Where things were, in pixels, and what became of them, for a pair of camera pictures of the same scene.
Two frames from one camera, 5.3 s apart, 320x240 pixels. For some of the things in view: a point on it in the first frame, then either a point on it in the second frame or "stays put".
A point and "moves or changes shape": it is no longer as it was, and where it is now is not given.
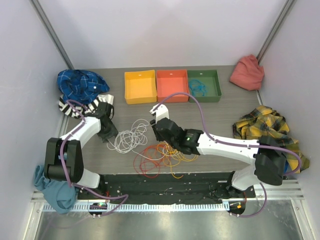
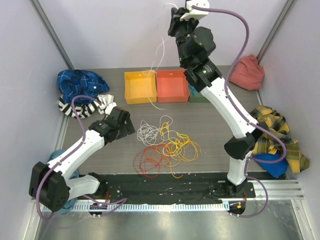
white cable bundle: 126,141 moves or changes shape
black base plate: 203,187 stays put
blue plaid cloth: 80,85 stays put
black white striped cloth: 80,111 stays put
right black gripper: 159,138 -> 175,22
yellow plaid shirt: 264,120 stays put
